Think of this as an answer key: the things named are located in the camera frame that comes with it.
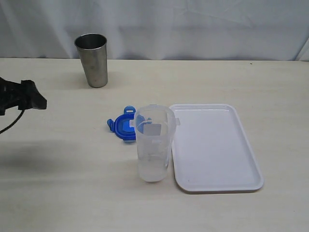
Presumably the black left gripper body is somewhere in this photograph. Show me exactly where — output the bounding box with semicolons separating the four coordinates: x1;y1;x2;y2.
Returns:
0;77;23;116

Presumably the stainless steel cup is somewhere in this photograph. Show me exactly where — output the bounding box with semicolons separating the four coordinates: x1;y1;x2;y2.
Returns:
74;33;108;88

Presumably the blue plastic lid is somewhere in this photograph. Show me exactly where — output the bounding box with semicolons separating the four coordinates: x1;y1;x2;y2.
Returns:
107;104;154;144

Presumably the clear plastic container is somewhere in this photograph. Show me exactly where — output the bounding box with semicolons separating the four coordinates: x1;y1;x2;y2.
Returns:
131;104;177;182

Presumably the white rectangular plastic tray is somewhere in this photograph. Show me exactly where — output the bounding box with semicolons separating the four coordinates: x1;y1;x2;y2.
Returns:
170;103;264;193

